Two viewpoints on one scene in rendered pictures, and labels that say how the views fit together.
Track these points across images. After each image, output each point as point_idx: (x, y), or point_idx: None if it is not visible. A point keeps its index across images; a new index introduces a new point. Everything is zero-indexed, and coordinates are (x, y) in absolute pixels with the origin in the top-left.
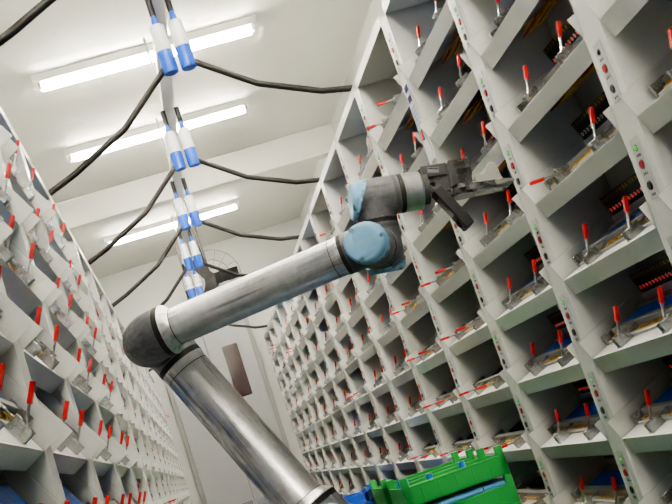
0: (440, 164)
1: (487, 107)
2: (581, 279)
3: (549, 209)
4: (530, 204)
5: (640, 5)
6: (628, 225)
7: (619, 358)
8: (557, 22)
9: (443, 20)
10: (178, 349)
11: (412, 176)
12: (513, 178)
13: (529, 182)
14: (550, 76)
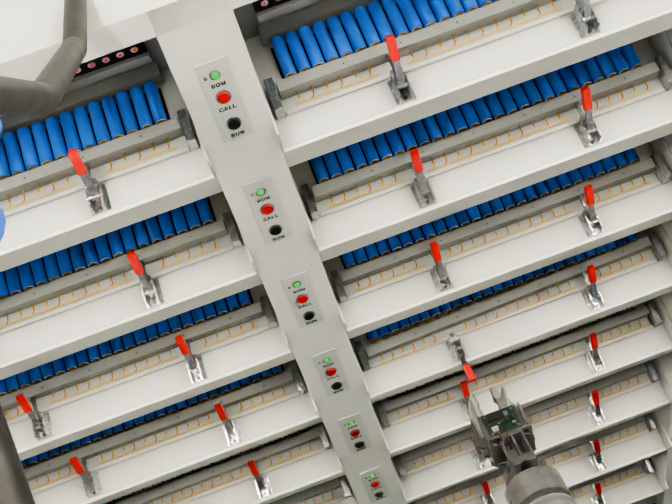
0: (524, 435)
1: (284, 316)
2: (438, 437)
3: (396, 392)
4: (352, 402)
5: None
6: (598, 358)
7: (473, 477)
8: (592, 187)
9: (148, 208)
10: None
11: (558, 476)
12: (493, 388)
13: (363, 378)
14: (454, 242)
